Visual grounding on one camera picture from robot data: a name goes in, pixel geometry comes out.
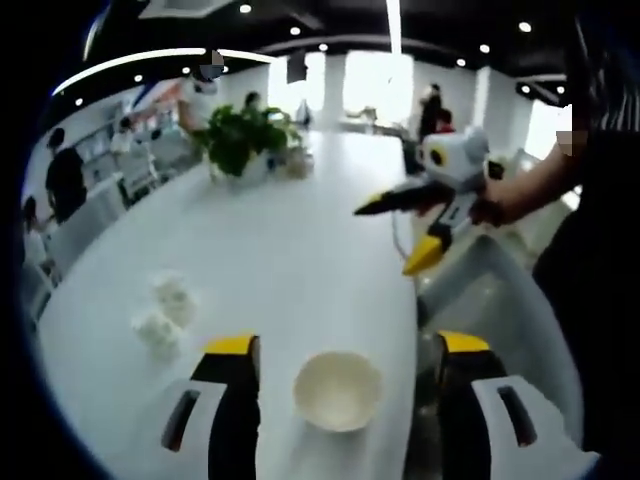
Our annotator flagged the black hanging screen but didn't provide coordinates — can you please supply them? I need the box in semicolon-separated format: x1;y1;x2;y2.
285;52;307;81

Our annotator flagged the person's right hand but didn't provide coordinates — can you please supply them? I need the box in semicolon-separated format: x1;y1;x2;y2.
467;182;524;230

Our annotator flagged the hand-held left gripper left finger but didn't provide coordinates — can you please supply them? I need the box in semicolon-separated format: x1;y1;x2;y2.
144;333;262;480

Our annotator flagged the green leafy plant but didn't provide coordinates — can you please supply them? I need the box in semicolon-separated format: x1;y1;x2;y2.
202;103;304;177

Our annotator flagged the white office chair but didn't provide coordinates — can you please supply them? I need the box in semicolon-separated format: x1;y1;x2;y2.
119;147;161;199

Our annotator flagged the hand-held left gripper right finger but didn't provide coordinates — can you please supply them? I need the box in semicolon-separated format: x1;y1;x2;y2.
433;329;601;480

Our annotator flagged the small clear vase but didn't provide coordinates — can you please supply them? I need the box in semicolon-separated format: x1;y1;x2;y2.
279;148;315;180

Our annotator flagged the white plant pot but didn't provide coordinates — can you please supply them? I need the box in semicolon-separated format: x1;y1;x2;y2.
238;152;274;182

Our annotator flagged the person's dark striped top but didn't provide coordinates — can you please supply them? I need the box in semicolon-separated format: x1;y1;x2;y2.
532;14;640;480

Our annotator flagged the long curved ceiling light strip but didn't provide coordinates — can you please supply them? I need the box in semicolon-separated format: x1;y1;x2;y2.
52;47;281;96
385;0;404;56

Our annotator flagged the group of round ceiling spotlights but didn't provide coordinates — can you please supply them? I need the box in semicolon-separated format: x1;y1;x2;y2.
74;3;566;109

